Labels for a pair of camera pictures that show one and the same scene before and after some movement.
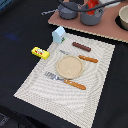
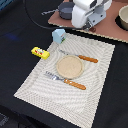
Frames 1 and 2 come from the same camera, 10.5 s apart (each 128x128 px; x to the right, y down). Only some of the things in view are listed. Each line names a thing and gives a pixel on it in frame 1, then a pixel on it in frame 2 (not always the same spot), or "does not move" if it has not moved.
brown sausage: x=82 y=46 -> x=93 y=29
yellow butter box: x=40 y=53 does not move
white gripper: x=103 y=2 -> x=87 y=13
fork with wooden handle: x=74 y=84 does not move
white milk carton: x=59 y=35 does not move
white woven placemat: x=71 y=80 does not move
